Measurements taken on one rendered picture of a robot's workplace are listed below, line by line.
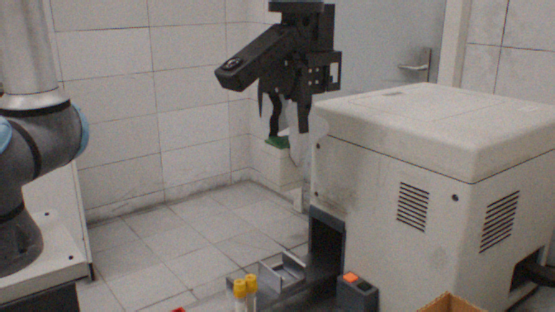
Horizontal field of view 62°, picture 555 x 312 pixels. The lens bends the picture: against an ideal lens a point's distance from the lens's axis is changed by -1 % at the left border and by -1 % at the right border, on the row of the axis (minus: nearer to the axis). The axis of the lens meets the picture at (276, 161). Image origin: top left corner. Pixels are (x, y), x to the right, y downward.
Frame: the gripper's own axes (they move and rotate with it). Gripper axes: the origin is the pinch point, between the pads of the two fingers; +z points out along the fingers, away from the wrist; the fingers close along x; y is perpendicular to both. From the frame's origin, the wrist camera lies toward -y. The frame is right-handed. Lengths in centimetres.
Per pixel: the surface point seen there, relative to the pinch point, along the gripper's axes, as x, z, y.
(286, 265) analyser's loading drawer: 1.5, 19.6, 2.2
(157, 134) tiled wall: 222, 65, 66
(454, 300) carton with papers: -26.0, 10.5, 4.4
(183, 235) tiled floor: 174, 112, 58
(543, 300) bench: -24.1, 24.6, 33.8
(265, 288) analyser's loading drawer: -0.3, 20.7, -3.2
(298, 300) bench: -1.3, 24.7, 2.5
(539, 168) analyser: -22.3, 1.3, 26.9
